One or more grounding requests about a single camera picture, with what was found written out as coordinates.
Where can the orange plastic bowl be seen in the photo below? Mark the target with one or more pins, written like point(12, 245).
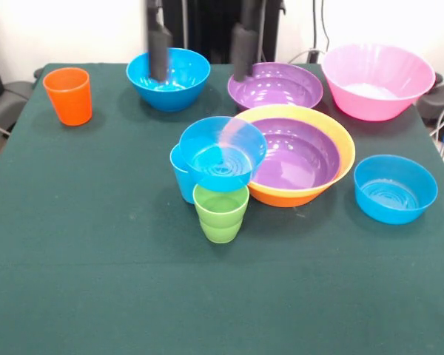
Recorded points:
point(285, 197)

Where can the orange plastic cup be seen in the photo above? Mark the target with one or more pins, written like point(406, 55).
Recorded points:
point(68, 100)

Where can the purple plastic bowl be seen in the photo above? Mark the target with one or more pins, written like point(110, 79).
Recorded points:
point(277, 88)
point(303, 159)

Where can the shallow blue plastic bowl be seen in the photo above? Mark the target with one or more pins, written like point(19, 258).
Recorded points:
point(396, 192)
point(211, 162)

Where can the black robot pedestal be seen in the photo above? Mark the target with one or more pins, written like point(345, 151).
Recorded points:
point(207, 29)

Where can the dark green tablecloth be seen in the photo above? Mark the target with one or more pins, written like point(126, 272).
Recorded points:
point(222, 296)

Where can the black rounded equipment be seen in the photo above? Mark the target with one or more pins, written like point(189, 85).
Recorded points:
point(442, 100)

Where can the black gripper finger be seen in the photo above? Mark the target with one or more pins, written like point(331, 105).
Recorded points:
point(244, 51)
point(158, 51)

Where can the pink plastic bowl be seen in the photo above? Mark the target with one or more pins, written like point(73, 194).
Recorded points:
point(377, 88)

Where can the black power plug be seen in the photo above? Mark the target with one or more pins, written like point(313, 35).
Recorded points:
point(312, 56)

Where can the deep blue plastic bowl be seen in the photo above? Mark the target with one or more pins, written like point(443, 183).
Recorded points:
point(185, 85)

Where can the green plastic cup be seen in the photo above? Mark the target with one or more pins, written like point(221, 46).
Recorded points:
point(220, 214)

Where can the light blue plastic cup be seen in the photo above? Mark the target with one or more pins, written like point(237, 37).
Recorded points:
point(181, 181)

